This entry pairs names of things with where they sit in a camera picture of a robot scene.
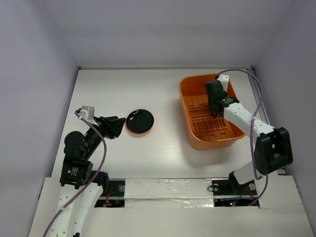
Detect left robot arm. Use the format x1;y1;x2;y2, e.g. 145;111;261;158
50;116;126;237

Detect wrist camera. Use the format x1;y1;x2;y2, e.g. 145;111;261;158
79;106;95;120
215;74;230;91

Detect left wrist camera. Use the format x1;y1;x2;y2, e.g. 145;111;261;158
79;106;95;120

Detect silver taped front bar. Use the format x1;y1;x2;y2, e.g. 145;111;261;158
124;179;214;208

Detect dark brown plate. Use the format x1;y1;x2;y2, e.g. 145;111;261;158
125;109;155;133

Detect aluminium side rail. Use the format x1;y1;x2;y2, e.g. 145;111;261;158
246;69;292;180

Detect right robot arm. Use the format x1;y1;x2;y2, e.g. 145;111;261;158
204;79;293;195

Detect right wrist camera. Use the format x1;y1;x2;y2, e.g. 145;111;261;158
215;74;230;91

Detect orange plate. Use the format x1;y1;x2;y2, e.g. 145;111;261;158
125;124;155;136

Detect orange plastic dish rack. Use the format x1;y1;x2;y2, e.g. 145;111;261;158
179;74;245;151

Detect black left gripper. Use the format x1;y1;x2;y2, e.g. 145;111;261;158
83;114;125;158

